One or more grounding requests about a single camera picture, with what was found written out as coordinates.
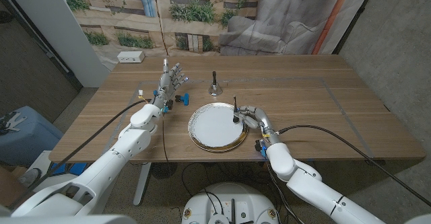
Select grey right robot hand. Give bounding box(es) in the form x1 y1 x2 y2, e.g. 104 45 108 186
234 105 282 146

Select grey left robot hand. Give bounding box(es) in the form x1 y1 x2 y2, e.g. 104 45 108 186
152 58 189 114

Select black makeup brush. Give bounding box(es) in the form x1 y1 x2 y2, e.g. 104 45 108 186
232 96 240 124

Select blue clothespin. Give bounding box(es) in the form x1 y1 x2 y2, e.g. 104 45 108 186
174 93 190 106

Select white plate with gold rim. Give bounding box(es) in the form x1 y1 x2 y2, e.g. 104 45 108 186
187 102 250 153

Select white power strip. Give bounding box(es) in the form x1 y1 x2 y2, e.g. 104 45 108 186
117 50 146 64

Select printed backdrop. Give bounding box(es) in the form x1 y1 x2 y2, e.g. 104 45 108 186
55 0 376 72

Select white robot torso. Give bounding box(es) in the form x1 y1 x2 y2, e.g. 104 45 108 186
180 182 280 224

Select black round floor foot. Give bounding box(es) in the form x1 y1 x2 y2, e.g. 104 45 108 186
150 162 178 180

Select white table leg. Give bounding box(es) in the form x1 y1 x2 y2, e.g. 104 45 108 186
133 162 152 207

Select blue object under table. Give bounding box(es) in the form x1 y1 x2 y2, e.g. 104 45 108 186
50 162 88 176

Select blue storage bin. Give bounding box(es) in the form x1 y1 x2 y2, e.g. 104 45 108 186
0 105 65 167

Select grey metal brackets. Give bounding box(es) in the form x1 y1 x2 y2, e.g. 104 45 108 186
0 111 28 136

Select grey shoe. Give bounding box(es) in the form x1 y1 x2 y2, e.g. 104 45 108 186
16 167 42 188

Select small white connector with wires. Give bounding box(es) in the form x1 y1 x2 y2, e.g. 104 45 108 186
137 89 151 104

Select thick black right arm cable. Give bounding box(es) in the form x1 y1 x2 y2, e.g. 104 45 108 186
277 124 431 207

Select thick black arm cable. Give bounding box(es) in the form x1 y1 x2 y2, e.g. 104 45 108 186
277 124 431 207
6 98 153 212

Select silver handbell with black handle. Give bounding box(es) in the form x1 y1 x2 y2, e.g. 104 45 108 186
207 71 224 96

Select thin black left wrist cable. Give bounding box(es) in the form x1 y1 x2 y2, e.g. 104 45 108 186
161 114 171 166

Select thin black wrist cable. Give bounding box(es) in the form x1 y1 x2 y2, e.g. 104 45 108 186
161 114 171 166
267 162 298 224

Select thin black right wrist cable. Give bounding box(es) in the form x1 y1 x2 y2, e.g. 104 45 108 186
267 162 298 224

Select grey floor cable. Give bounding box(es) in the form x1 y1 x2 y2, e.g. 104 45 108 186
265 161 306 224

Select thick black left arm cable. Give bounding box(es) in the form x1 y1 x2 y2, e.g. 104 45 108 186
6 98 153 212

